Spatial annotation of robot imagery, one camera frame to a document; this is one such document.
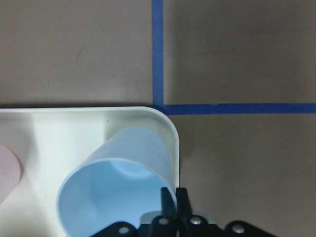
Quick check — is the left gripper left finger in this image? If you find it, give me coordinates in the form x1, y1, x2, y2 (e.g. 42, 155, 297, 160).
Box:
160, 187, 176, 217

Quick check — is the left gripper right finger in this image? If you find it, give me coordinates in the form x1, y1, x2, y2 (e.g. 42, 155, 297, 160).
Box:
176, 188, 193, 217

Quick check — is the light blue cup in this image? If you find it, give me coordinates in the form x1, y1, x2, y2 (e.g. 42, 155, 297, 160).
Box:
57, 127, 175, 237

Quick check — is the pink cup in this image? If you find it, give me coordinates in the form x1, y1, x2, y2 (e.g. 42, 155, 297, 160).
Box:
0, 144, 21, 204

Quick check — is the cream plastic tray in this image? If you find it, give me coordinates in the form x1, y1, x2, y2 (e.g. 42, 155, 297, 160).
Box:
0, 107, 179, 237

